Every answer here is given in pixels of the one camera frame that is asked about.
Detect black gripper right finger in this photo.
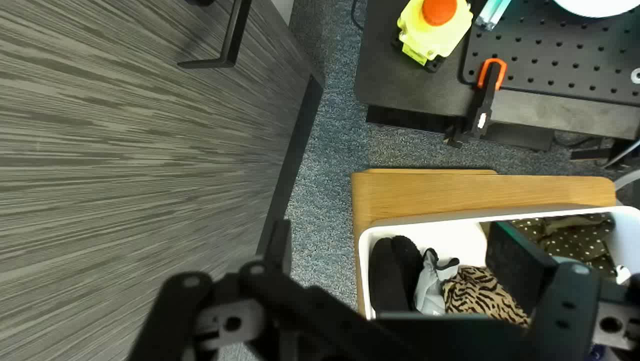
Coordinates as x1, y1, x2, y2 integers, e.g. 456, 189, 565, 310
487, 221, 600, 361

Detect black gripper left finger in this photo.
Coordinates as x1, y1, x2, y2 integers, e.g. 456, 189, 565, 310
126, 271, 216, 361

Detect dark dotted cloth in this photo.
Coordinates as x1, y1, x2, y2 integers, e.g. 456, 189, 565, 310
515, 212, 617, 279

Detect leopard print cloth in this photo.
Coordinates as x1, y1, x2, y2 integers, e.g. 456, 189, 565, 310
443, 266, 531, 326

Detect white plastic basket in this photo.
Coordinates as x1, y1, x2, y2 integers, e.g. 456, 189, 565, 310
356, 205, 640, 319

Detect grey white cloth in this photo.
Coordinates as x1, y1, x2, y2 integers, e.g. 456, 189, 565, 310
414, 248, 460, 316

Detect black cloth in basket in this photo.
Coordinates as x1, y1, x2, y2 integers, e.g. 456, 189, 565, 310
368, 237, 422, 313

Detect orange black clamp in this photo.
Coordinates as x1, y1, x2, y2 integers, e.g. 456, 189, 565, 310
446, 58, 508, 149

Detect teal marker pens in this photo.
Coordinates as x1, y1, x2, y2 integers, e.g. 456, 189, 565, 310
475, 0, 512, 29

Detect yellow emergency stop button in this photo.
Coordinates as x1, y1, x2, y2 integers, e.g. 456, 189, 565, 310
396, 0, 475, 66

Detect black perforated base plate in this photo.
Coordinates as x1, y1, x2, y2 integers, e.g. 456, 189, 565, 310
356, 0, 640, 141

